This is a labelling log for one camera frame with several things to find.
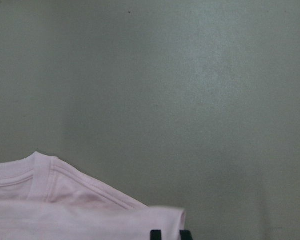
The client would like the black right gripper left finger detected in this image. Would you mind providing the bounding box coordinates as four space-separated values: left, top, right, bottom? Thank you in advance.
150 230 162 240

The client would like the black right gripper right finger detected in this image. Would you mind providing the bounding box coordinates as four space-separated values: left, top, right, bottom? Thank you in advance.
179 230 193 240

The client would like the pink Snoopy t-shirt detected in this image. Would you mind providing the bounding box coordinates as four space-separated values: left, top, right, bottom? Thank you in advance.
0 152 186 240

